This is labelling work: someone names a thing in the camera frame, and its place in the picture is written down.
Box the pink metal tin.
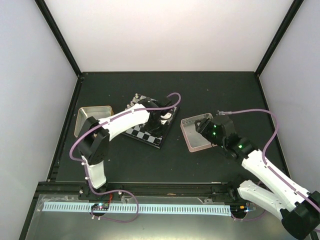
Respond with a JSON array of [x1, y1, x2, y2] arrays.
[[180, 113, 213, 153]]

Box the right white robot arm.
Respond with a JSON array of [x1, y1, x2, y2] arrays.
[[194, 115, 320, 240]]

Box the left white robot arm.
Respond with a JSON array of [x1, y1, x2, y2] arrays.
[[69, 97, 179, 200]]

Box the small green circuit board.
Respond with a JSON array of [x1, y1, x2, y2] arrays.
[[91, 203, 109, 211]]

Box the black and silver chessboard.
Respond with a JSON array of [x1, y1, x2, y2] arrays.
[[122, 93, 180, 149]]

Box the gold metal tin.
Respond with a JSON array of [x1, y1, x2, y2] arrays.
[[74, 105, 114, 138]]

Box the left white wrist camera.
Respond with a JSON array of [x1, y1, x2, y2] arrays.
[[160, 112, 173, 125]]

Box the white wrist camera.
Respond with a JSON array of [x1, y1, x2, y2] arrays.
[[160, 112, 173, 125], [217, 111, 231, 116]]

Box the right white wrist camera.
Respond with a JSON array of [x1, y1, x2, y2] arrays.
[[217, 111, 231, 116]]

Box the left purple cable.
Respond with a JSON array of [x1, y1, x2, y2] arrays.
[[69, 92, 182, 196]]

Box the purple cable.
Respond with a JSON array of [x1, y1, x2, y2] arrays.
[[69, 92, 182, 196], [226, 108, 320, 233]]

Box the light blue cable duct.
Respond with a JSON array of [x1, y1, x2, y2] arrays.
[[42, 202, 231, 217]]

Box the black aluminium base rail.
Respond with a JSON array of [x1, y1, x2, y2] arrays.
[[34, 182, 244, 203]]

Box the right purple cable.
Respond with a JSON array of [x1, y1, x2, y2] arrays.
[[226, 108, 320, 233]]

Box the right black frame post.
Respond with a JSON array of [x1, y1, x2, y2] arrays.
[[254, 0, 304, 78]]

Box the black frame post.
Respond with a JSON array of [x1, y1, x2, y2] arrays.
[[35, 0, 82, 77], [254, 0, 304, 78]]

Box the left black frame post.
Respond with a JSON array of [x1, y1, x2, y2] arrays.
[[35, 0, 82, 77]]

